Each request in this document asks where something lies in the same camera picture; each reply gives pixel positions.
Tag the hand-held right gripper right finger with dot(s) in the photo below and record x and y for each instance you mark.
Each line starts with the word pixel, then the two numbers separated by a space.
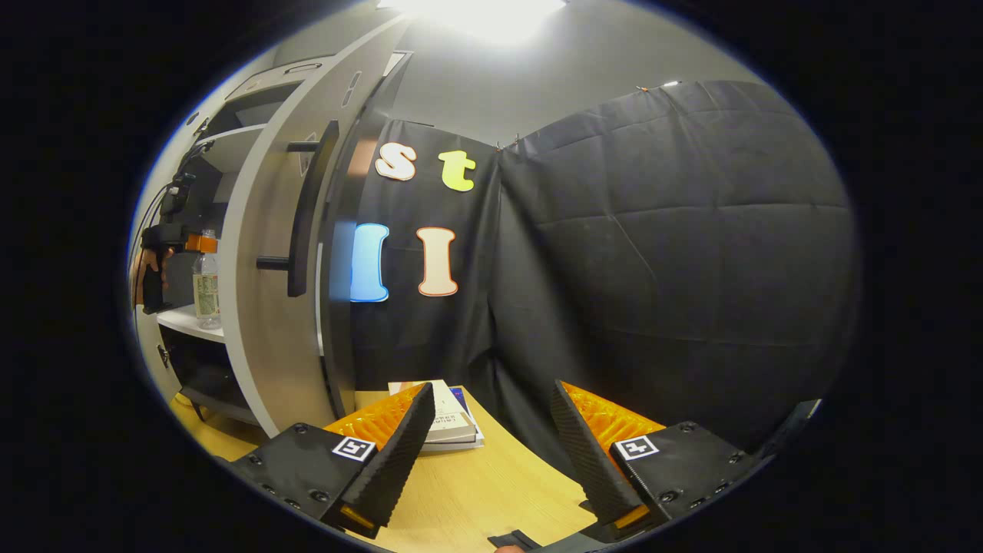
pixel 587 453

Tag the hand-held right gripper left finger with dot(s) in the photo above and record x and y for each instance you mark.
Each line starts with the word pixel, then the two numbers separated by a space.
pixel 399 461

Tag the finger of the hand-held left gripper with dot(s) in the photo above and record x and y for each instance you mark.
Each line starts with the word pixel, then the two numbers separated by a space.
pixel 201 243

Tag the clear plastic bottle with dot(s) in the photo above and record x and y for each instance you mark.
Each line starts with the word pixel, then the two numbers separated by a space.
pixel 206 284

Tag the grey cabinet door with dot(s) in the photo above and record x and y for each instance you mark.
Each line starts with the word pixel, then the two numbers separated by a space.
pixel 269 307

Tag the white book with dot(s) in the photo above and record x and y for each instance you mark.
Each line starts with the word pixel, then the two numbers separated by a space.
pixel 449 418

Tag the black backdrop cloth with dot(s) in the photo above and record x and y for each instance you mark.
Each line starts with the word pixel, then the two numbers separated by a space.
pixel 653 253

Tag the large ceiling light panel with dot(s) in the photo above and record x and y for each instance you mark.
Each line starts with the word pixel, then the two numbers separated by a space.
pixel 476 15

